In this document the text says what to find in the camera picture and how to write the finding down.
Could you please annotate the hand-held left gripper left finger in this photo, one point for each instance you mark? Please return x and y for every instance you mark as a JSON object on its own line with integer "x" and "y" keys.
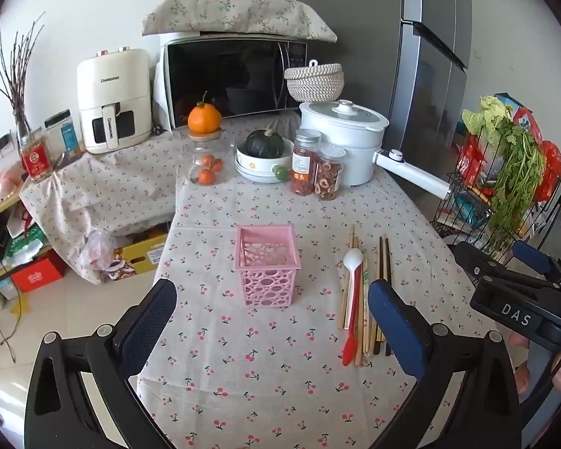
{"x": 149, "y": 322}

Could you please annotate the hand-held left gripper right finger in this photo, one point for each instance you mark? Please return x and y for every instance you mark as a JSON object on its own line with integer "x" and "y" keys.
{"x": 392, "y": 322}

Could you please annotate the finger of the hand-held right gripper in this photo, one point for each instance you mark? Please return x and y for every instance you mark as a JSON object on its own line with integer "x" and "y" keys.
{"x": 533, "y": 255}
{"x": 470, "y": 259}

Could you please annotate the light wooden chopstick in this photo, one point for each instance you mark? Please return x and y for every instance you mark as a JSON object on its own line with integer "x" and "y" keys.
{"x": 365, "y": 280}
{"x": 359, "y": 336}
{"x": 352, "y": 238}

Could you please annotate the red silicone spatula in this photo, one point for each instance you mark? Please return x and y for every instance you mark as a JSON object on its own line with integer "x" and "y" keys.
{"x": 348, "y": 354}

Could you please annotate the white plastic spoon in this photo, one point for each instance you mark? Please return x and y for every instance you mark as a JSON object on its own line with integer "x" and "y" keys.
{"x": 354, "y": 259}

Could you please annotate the pink perforated plastic basket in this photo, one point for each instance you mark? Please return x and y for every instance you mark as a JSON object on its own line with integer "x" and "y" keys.
{"x": 266, "y": 266}

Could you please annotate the person's right hand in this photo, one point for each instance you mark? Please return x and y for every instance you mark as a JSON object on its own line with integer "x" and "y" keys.
{"x": 523, "y": 379}

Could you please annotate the teal snack packet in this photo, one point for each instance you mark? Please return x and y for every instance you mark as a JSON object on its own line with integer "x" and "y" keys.
{"x": 467, "y": 206}

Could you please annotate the yellow cardboard box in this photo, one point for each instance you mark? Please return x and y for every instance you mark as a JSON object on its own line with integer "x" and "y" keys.
{"x": 145, "y": 252}

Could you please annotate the green cilantro bunch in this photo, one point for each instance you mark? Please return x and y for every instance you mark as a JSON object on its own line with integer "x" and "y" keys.
{"x": 514, "y": 173}

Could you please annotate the crumpled plastic bag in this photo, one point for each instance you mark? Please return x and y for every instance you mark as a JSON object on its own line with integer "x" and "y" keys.
{"x": 96, "y": 250}

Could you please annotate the red snack packet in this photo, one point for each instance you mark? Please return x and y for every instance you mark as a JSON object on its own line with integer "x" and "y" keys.
{"x": 551, "y": 163}
{"x": 472, "y": 159}

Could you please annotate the cherry print tablecloth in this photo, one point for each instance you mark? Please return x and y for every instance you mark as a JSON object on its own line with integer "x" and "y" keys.
{"x": 262, "y": 369}

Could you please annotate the red box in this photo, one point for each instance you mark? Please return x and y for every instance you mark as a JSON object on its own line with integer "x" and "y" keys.
{"x": 37, "y": 276}

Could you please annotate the green leafy cabbage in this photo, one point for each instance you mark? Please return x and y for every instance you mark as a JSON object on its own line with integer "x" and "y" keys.
{"x": 484, "y": 117}

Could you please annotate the floral cloth cover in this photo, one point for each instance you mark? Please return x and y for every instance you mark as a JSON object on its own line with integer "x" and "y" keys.
{"x": 112, "y": 182}

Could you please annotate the white electric pot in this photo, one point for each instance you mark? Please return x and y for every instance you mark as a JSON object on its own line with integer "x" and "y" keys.
{"x": 360, "y": 163}

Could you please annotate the green and white box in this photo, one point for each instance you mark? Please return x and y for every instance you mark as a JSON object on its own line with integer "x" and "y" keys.
{"x": 25, "y": 243}

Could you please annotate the small orange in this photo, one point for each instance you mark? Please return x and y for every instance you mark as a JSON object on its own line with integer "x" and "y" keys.
{"x": 206, "y": 177}
{"x": 208, "y": 160}
{"x": 218, "y": 165}

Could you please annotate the clear glass jar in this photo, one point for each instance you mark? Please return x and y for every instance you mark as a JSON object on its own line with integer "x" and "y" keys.
{"x": 191, "y": 159}

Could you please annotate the goji berry jar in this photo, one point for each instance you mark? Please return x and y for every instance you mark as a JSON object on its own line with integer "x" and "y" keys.
{"x": 304, "y": 163}

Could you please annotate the white flower print bowl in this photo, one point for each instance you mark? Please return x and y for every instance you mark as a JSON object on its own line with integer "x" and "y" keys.
{"x": 257, "y": 168}

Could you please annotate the red label glass jar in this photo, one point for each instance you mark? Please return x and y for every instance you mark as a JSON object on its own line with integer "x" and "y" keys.
{"x": 35, "y": 159}

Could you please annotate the clear container black lid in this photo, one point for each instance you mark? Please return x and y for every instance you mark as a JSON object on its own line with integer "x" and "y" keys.
{"x": 65, "y": 133}

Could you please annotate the large orange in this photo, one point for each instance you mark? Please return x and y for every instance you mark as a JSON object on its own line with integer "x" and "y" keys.
{"x": 204, "y": 119}

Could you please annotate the dark green squash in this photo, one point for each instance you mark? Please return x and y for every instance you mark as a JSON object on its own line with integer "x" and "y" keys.
{"x": 264, "y": 144}

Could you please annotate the cream air fryer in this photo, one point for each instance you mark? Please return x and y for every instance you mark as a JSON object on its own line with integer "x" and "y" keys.
{"x": 114, "y": 84}

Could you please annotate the black microwave oven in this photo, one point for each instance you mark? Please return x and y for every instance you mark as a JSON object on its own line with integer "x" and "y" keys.
{"x": 224, "y": 75}

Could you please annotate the grey refrigerator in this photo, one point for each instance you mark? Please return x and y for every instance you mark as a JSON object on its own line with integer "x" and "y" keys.
{"x": 355, "y": 18}

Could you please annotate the bare dry branches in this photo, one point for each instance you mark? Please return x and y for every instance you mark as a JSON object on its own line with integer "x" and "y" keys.
{"x": 14, "y": 75}

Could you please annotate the floral cushion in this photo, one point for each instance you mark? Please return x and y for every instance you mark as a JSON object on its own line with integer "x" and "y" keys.
{"x": 233, "y": 11}

